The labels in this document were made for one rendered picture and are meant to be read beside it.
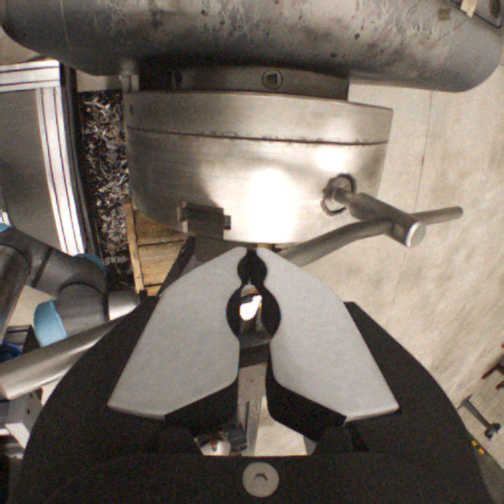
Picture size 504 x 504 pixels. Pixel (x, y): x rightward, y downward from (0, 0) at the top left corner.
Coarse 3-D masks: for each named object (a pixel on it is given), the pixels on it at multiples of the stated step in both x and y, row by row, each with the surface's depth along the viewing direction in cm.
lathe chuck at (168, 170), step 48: (144, 144) 26; (192, 144) 23; (240, 144) 22; (288, 144) 22; (336, 144) 23; (384, 144) 28; (144, 192) 29; (192, 192) 25; (240, 192) 24; (288, 192) 24; (240, 240) 26; (288, 240) 27
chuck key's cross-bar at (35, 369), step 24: (432, 216) 22; (456, 216) 24; (312, 240) 16; (336, 240) 17; (72, 336) 9; (96, 336) 9; (24, 360) 8; (48, 360) 8; (72, 360) 9; (0, 384) 7; (24, 384) 8
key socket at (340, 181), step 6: (336, 180) 25; (342, 180) 26; (348, 180) 26; (330, 186) 25; (336, 186) 26; (348, 186) 26; (330, 192) 26; (324, 198) 26; (330, 198) 26; (330, 204) 26; (336, 204) 27; (330, 210) 27; (336, 210) 27
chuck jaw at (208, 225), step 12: (192, 204) 27; (192, 216) 27; (204, 216) 27; (216, 216) 26; (228, 216) 26; (192, 228) 28; (204, 228) 27; (216, 228) 27; (204, 240) 30; (216, 240) 29; (204, 252) 30; (216, 252) 30
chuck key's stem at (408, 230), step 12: (336, 192) 26; (348, 192) 25; (360, 192) 24; (348, 204) 24; (360, 204) 23; (372, 204) 22; (384, 204) 22; (360, 216) 23; (372, 216) 22; (384, 216) 21; (396, 216) 20; (408, 216) 20; (396, 228) 20; (408, 228) 19; (420, 228) 19; (396, 240) 20; (408, 240) 19; (420, 240) 20
